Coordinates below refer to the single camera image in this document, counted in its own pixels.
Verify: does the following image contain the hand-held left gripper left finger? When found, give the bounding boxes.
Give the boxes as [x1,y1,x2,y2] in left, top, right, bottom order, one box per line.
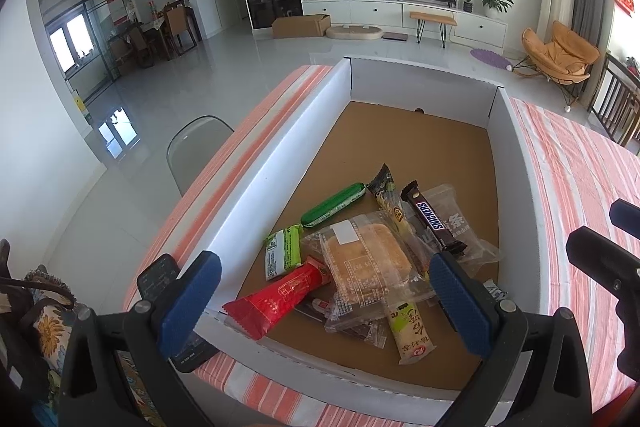
[59,249,222,427]

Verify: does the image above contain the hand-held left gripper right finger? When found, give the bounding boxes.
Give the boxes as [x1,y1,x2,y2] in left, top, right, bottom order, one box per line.
[429,251,593,427]

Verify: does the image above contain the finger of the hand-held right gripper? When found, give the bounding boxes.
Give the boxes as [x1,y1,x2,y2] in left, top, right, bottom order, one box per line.
[610,199,640,232]
[566,227,640,294]

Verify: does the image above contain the silver triangular packet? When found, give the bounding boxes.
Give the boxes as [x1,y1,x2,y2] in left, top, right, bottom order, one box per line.
[481,279,509,304]

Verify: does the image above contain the cream packet with green label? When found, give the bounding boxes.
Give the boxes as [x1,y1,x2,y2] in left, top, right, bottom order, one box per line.
[385,302,437,366]

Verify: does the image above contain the clear bag of brown strips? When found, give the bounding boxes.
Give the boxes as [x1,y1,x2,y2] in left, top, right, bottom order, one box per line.
[402,184,501,269]

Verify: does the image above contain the red snack packet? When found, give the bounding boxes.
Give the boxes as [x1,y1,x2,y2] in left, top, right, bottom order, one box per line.
[222,256,332,341]

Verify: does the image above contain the brown chocolate bar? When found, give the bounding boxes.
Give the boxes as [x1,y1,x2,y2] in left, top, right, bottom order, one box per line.
[400,180,469,257]

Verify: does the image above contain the clear bag of bread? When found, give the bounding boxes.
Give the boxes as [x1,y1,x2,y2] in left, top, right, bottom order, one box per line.
[300,212,437,334]

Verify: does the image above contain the green and white snack packet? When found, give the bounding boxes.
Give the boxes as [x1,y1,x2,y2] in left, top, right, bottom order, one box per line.
[264,226,304,282]

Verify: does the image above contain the dark sausage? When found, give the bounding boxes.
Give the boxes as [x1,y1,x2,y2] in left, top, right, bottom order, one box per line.
[294,297,389,349]

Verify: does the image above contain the long dark snack packet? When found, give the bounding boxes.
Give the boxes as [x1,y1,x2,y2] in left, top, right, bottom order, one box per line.
[367,163,412,239]

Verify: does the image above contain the green sausage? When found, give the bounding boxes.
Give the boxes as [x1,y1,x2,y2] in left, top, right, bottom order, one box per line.
[300,183,366,228]

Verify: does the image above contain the white cardboard box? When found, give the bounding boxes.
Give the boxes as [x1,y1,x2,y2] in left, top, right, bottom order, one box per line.
[187,56,553,404]

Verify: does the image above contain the black smartphone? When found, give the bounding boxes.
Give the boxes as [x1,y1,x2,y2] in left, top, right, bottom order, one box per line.
[136,253,219,373]

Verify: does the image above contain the orange striped tablecloth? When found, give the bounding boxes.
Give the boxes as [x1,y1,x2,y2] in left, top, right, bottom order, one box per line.
[122,64,640,427]

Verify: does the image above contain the dark wooden chair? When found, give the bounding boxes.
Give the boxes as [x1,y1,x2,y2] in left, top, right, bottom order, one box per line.
[587,52,640,148]

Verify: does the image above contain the floral fabric bag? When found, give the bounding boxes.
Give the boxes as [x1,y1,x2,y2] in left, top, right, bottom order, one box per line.
[0,239,167,427]

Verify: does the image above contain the grey metal chair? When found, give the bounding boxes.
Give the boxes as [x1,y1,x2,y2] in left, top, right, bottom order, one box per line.
[166,116,235,196]

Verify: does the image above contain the orange lounge chair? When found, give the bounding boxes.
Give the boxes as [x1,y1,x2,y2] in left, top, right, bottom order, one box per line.
[510,21,601,108]

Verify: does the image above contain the purple floor mat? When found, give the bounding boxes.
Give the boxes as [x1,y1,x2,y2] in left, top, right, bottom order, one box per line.
[469,48,508,66]

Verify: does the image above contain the wooden dining chairs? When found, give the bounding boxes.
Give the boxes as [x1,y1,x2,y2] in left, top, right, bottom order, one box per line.
[107,4,203,75]

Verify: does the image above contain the wooden bench with metal legs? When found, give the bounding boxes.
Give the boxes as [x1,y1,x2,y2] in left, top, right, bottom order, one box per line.
[409,11,458,49]

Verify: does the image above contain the glass sliding door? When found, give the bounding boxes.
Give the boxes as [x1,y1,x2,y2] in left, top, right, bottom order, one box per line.
[44,0,137,84]

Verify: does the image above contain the white pet bed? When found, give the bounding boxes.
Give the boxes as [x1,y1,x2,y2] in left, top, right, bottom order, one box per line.
[326,24,383,41]

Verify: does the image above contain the white television cabinet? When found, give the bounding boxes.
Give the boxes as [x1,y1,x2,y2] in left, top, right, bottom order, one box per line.
[301,0,509,50]

